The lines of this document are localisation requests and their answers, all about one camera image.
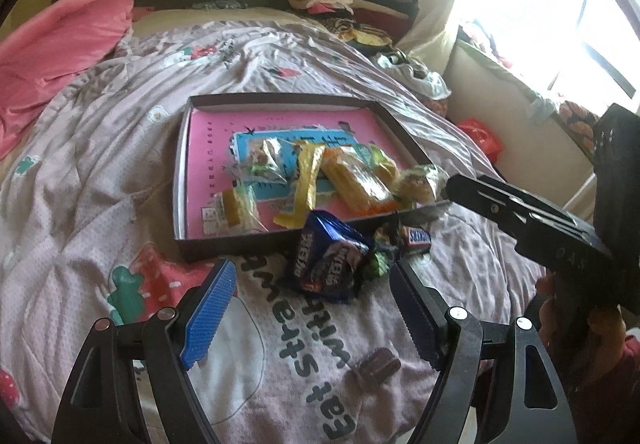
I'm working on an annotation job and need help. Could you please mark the heap of clothes on sill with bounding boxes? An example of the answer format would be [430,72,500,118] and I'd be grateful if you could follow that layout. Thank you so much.
[460,21,521,74]

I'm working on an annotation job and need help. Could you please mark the pink blanket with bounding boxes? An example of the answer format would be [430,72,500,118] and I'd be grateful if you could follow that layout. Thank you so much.
[0,0,136,162]

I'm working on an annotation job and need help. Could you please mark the clear candy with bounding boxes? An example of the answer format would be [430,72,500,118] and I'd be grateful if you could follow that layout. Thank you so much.
[247,136,288,169]

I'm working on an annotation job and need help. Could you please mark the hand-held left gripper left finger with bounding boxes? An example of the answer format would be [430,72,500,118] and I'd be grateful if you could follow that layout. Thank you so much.
[50,259,238,444]

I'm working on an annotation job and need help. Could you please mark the round pastry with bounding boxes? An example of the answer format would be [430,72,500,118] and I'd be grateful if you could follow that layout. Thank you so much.
[392,164,451,207]

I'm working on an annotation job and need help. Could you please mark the clear packet with green snack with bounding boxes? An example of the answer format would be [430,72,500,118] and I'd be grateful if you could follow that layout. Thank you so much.
[227,159,288,187]

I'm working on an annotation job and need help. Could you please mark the orange biscuit packet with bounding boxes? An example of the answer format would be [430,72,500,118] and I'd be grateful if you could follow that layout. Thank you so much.
[320,146,401,217]

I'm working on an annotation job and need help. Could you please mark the crumpled green wrapper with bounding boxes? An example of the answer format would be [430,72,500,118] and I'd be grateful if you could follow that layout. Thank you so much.
[367,251,393,279]

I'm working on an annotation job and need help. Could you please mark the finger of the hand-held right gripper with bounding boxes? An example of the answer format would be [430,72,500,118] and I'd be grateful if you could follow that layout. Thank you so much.
[446,174,566,239]

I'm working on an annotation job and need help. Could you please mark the orange patterned cloth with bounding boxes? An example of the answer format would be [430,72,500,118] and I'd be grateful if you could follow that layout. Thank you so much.
[557,98,601,159]

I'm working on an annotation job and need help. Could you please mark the yellow cake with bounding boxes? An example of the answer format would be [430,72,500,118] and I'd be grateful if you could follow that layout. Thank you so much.
[200,186,268,237]

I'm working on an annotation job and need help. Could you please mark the shallow cardboard box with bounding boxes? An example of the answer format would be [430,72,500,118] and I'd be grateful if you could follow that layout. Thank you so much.
[171,92,451,265]

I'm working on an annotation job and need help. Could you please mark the person's right hand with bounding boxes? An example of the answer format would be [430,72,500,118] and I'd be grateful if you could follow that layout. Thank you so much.
[535,271,631,360]

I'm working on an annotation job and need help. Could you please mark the white plastic bag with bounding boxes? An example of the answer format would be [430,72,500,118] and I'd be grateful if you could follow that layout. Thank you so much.
[377,51,448,97]

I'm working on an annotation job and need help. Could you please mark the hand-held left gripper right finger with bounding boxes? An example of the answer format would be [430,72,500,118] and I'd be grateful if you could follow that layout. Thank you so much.
[389,260,573,444]

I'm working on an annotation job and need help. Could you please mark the red plastic bag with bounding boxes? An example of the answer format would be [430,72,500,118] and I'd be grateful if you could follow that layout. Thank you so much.
[457,118,503,159]

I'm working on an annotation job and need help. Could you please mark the brown chocolate bar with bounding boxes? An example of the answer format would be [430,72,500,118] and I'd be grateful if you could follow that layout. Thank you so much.
[375,224,433,257]

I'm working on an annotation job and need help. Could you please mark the strawberry printed quilt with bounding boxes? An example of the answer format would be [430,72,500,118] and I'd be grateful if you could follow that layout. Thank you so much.
[0,16,541,444]

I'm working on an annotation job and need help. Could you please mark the yellow snack packet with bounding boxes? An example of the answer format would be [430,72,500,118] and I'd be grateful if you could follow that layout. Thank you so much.
[272,141,326,229]

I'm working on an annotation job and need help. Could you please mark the blue chocolate bag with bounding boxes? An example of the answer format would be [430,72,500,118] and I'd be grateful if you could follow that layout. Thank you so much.
[277,210,376,302]

